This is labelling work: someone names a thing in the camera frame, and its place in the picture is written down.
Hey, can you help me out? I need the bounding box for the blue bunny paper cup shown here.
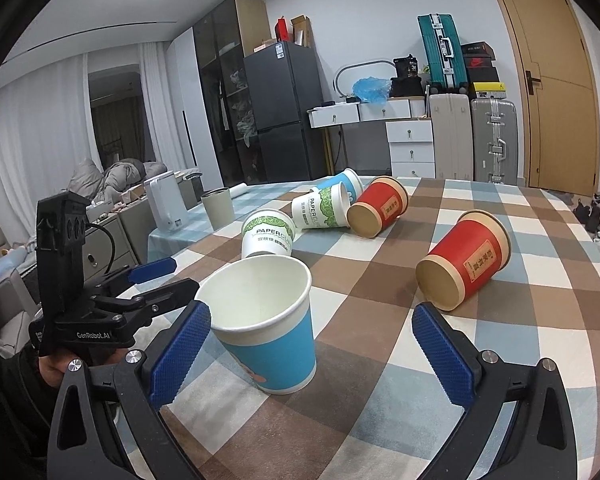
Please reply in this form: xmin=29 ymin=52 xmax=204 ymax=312
xmin=196 ymin=255 xmax=316 ymax=394

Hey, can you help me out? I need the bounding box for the large green leaf paper cup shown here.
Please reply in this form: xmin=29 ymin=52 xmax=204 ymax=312
xmin=242 ymin=208 xmax=297 ymax=259

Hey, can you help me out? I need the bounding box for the red paper cup near right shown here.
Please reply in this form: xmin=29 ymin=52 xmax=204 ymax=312
xmin=416 ymin=209 xmax=512 ymax=312

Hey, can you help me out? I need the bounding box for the red paper cup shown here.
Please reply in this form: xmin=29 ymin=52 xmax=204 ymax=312
xmin=416 ymin=209 xmax=512 ymax=312
xmin=347 ymin=176 xmax=408 ymax=238

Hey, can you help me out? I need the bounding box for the small green leaf paper cup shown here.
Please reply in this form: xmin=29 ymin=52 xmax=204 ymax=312
xmin=291 ymin=182 xmax=351 ymax=230

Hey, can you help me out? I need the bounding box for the blue paper cup at back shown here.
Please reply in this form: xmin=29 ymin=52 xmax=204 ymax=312
xmin=312 ymin=168 xmax=364 ymax=203

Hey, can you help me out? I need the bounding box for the red paper cup at back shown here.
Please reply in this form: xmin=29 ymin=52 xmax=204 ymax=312
xmin=347 ymin=176 xmax=408 ymax=238

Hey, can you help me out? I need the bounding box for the left hand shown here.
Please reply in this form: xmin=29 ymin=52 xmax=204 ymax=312
xmin=38 ymin=352 xmax=78 ymax=388

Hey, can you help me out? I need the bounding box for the grey side cabinet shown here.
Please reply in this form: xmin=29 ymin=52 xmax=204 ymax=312
xmin=83 ymin=198 xmax=156 ymax=281

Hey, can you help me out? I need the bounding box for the white electric kettle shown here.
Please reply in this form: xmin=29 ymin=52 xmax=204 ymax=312
xmin=144 ymin=171 xmax=188 ymax=232

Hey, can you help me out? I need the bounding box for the grey clothes pile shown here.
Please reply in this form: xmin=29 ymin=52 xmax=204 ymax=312
xmin=67 ymin=158 xmax=168 ymax=204

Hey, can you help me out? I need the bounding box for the beige tumbler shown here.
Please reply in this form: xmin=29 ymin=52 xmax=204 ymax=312
xmin=201 ymin=188 xmax=235 ymax=231

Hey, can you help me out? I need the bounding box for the checkered tablecloth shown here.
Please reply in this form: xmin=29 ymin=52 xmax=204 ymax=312
xmin=114 ymin=174 xmax=600 ymax=480

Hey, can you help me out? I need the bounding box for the black refrigerator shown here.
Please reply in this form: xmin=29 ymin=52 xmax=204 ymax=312
xmin=245 ymin=41 xmax=327 ymax=182

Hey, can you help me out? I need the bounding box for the dark glass cabinet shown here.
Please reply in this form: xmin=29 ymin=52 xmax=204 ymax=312
xmin=193 ymin=0 xmax=271 ymax=188

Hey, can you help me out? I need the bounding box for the blue plastic bag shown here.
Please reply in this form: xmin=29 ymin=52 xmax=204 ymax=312
xmin=352 ymin=77 xmax=392 ymax=104

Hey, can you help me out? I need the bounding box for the white drawer desk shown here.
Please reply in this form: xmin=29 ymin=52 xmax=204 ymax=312
xmin=308 ymin=96 xmax=436 ymax=178

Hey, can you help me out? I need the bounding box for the silver suitcase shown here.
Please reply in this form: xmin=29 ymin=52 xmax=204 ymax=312
xmin=470 ymin=98 xmax=518 ymax=185

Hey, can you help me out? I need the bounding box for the black bag on desk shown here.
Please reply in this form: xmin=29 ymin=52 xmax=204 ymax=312
xmin=390 ymin=55 xmax=425 ymax=98

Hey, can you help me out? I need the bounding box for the beige suitcase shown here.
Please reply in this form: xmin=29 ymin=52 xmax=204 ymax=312
xmin=429 ymin=93 xmax=474 ymax=181

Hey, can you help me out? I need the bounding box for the yellow shoe box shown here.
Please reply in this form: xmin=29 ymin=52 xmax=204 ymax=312
xmin=474 ymin=81 xmax=507 ymax=100

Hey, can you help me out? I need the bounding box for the teal suitcase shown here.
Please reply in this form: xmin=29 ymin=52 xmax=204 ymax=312
xmin=417 ymin=13 xmax=468 ymax=94

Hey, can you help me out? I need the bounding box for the wooden door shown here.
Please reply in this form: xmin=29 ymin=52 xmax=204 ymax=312
xmin=498 ymin=0 xmax=600 ymax=196

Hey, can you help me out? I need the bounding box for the black shoe boxes stack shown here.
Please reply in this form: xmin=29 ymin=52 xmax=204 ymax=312
xmin=460 ymin=41 xmax=500 ymax=84

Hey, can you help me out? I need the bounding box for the black cable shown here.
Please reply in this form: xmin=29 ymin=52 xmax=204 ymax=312
xmin=84 ymin=221 xmax=118 ymax=281

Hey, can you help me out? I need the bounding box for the oval mirror frame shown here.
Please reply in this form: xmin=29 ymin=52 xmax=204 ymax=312
xmin=332 ymin=58 xmax=396 ymax=102

